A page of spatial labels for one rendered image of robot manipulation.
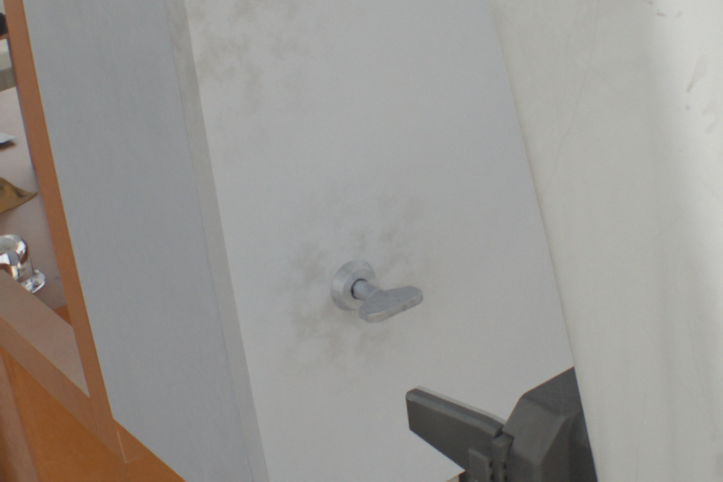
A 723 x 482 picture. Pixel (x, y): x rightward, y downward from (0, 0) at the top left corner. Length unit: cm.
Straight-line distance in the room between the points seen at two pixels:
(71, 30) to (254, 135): 16
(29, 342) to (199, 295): 37
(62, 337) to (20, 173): 56
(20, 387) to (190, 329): 51
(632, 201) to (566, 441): 27
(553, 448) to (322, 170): 21
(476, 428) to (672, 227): 29
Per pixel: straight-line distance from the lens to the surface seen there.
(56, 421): 122
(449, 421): 52
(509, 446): 50
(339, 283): 66
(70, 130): 76
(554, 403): 49
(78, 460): 124
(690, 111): 22
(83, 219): 79
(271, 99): 61
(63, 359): 98
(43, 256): 128
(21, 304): 109
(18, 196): 146
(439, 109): 67
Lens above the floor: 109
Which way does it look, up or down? 22 degrees down
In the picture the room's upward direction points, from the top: 7 degrees counter-clockwise
